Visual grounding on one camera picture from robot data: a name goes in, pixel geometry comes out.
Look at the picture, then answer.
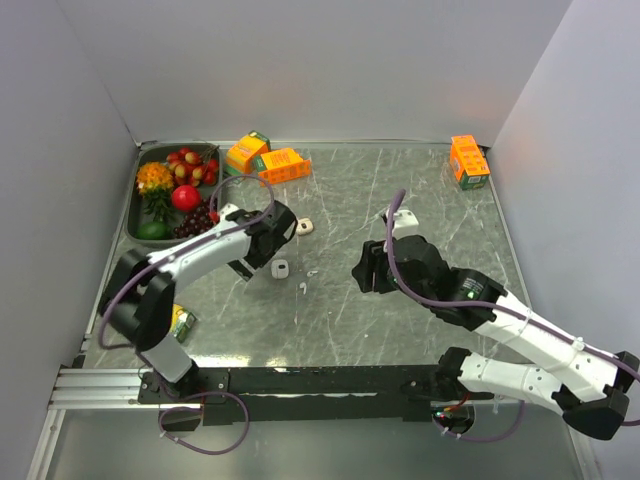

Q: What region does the beige earbud charging case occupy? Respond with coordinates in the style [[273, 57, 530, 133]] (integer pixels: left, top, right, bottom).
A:
[[296, 218, 315, 236]]

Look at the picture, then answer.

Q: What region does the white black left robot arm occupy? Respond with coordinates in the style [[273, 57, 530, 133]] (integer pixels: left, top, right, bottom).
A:
[[98, 201, 297, 402]]

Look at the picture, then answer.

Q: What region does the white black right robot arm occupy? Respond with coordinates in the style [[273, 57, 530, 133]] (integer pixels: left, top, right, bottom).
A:
[[351, 235, 639, 440]]

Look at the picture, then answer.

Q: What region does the white earbud charging case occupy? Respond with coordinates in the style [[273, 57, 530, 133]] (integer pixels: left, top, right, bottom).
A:
[[271, 259, 289, 280]]

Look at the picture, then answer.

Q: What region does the dark red grape bunch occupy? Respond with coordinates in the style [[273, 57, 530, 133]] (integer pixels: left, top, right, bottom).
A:
[[173, 197, 220, 239]]

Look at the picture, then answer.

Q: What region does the orange carton lying back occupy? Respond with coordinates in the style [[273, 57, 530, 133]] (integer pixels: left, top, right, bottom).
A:
[[252, 147, 312, 184]]

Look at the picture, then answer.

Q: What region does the orange green carton upright back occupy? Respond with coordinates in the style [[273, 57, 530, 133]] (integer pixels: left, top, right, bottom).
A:
[[224, 130, 271, 176]]

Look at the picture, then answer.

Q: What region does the red apple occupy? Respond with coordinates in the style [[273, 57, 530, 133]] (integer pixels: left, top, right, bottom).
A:
[[171, 185, 201, 213]]

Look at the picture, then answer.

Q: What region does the dark green fruit tray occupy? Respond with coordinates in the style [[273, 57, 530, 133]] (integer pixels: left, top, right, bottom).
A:
[[125, 143, 223, 249]]

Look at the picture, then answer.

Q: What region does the green avocado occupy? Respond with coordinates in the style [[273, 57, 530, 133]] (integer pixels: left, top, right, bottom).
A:
[[136, 221, 171, 240]]

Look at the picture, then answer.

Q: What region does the orange green carton near left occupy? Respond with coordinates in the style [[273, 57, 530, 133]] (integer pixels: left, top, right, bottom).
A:
[[170, 304, 197, 343]]

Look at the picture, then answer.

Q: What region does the orange spiky fruit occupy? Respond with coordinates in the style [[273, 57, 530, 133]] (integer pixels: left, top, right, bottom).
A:
[[136, 162, 174, 197]]

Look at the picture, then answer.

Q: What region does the orange green carton right corner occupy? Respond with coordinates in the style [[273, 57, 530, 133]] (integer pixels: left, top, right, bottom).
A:
[[449, 135, 490, 190]]

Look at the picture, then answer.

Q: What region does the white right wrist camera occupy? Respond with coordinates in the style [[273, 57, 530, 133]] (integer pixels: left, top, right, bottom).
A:
[[392, 209, 419, 239]]

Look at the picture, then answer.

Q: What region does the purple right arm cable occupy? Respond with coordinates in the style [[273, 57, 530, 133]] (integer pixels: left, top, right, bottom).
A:
[[384, 188, 640, 444]]

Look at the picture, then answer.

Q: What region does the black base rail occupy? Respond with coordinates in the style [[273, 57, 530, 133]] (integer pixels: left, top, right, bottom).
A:
[[138, 365, 493, 426]]

